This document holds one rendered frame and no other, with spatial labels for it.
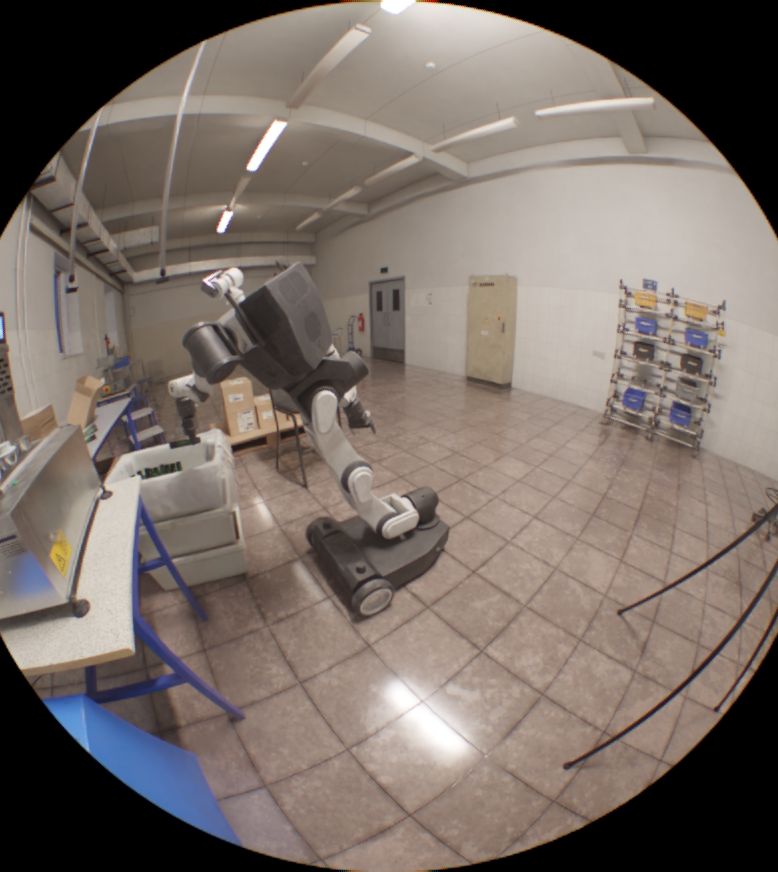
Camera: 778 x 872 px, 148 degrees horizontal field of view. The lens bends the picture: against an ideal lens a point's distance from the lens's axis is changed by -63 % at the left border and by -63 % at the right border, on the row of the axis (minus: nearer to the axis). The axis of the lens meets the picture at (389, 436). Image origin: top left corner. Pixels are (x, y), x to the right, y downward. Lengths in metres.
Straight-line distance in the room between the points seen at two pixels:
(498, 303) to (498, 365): 1.05
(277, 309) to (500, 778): 1.59
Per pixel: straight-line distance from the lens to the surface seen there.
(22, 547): 0.74
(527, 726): 1.32
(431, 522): 1.61
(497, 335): 5.21
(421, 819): 1.23
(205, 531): 1.54
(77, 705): 0.94
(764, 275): 5.20
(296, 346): 0.84
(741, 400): 4.98
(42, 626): 0.90
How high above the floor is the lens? 1.22
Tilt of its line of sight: 23 degrees down
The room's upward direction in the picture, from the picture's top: 1 degrees counter-clockwise
